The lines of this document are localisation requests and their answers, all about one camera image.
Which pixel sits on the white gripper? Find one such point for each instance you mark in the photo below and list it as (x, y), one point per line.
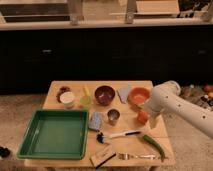
(153, 121)

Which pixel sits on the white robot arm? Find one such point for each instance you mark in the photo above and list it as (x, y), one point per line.
(167, 96)

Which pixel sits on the small metal cup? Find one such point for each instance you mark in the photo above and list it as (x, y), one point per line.
(113, 116)

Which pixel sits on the white round cup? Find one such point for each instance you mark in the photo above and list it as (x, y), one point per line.
(67, 99)

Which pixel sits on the green chili pepper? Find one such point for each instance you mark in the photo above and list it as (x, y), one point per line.
(152, 142)

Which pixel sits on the orange bowl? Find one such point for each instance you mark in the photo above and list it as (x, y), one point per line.
(138, 96)

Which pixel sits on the grey cloth piece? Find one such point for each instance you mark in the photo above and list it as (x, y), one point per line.
(123, 93)

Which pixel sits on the silver fork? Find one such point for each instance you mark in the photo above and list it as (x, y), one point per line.
(125, 156)

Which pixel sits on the dark red bowl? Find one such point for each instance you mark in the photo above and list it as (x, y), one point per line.
(104, 95)

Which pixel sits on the blue sponge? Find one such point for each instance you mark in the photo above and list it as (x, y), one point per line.
(95, 122)

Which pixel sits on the wooden block black edge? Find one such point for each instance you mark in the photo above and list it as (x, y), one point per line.
(102, 156)

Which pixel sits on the dark red small object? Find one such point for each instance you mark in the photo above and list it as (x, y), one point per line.
(62, 90)

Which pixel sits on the green plastic tray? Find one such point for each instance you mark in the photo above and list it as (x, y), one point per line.
(55, 134)

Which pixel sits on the dark cabinet counter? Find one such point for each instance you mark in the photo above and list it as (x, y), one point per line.
(34, 54)

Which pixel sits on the black object on floor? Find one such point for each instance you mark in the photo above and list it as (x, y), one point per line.
(4, 152)

